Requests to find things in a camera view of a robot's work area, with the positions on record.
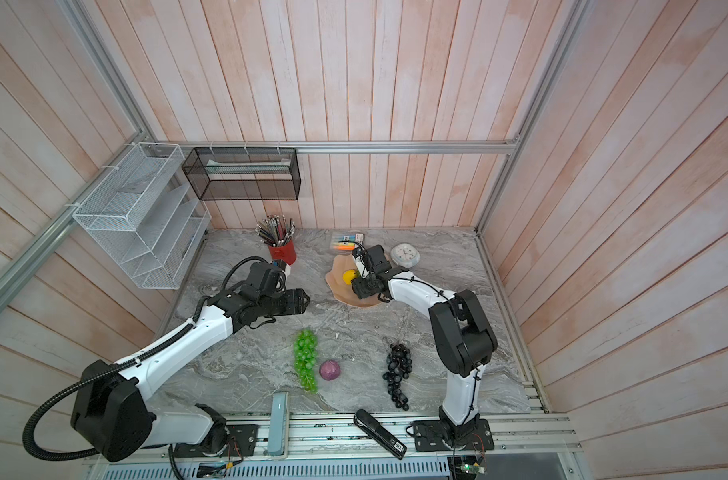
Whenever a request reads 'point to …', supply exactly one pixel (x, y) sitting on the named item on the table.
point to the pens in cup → (274, 230)
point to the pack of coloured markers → (346, 241)
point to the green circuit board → (470, 468)
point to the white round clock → (405, 254)
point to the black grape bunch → (399, 365)
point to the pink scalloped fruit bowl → (342, 290)
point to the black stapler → (376, 432)
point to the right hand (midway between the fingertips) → (364, 279)
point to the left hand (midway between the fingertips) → (299, 306)
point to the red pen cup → (285, 253)
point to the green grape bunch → (305, 359)
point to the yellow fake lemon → (348, 276)
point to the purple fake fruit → (329, 370)
